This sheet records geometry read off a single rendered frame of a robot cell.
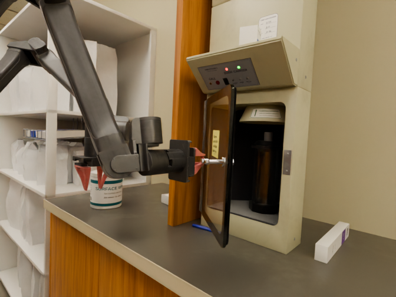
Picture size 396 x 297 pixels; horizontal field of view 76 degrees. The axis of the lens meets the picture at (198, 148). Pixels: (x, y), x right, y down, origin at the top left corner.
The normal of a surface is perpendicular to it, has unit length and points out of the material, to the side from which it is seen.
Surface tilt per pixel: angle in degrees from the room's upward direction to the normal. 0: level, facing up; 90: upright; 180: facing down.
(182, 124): 90
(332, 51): 90
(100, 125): 73
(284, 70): 135
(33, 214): 84
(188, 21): 90
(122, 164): 80
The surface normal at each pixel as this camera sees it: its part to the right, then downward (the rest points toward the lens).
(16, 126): 0.75, 0.07
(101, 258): -0.66, 0.00
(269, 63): -0.51, 0.71
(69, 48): 0.37, -0.09
